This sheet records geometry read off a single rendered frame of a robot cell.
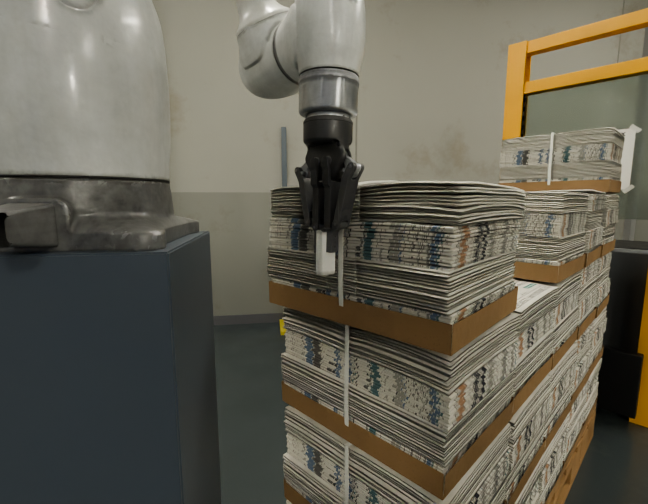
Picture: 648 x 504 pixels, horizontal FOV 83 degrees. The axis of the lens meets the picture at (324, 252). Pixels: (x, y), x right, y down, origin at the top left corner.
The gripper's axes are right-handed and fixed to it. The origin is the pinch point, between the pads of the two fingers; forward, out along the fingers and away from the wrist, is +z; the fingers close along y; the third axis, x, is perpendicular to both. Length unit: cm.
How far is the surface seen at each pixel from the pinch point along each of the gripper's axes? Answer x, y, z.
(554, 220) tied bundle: -61, -17, -5
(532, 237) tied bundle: -62, -12, 0
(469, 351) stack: -11.1, -19.2, 13.7
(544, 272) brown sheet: -61, -16, 8
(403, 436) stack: -5.8, -12.0, 28.2
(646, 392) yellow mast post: -176, -34, 75
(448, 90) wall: -263, 116, -105
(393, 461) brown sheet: -6.0, -10.3, 33.5
